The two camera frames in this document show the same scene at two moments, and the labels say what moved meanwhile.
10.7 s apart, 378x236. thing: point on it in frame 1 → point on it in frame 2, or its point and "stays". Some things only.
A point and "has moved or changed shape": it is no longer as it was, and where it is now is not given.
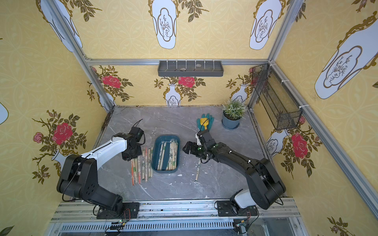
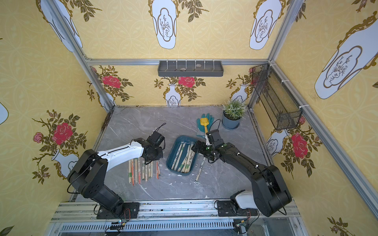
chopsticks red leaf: (132, 171) stays
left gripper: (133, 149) → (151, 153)
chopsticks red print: (139, 171) stays
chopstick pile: (172, 162) → (183, 159)
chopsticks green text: (146, 163) stays
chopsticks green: (143, 164) stays
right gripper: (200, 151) stays
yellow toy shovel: (202, 121) stays
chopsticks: (136, 171) stays
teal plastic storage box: (156, 149) has moved or changed shape
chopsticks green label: (151, 162) stays
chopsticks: (198, 166) has moved or changed shape
